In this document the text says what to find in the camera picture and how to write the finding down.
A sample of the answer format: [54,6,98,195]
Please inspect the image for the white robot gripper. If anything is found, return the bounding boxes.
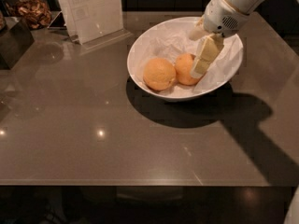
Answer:
[189,0,249,78]

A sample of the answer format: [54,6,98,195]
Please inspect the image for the orange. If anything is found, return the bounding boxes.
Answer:
[175,53,199,86]
[143,58,177,91]

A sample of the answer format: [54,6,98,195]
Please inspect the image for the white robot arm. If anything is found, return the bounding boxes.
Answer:
[189,0,265,78]

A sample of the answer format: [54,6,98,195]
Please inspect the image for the white paper bowl liner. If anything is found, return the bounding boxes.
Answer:
[136,21,241,97]

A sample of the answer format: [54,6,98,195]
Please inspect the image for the white ceramic bowl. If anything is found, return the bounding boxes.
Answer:
[126,16,245,103]

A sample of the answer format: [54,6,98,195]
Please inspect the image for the clear acrylic sign holder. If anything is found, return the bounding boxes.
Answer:
[58,0,131,49]

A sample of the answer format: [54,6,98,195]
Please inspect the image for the glass jar of dried snacks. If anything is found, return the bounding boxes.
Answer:
[1,0,51,30]

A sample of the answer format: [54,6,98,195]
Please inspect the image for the dark box on table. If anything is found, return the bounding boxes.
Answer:
[0,17,35,70]

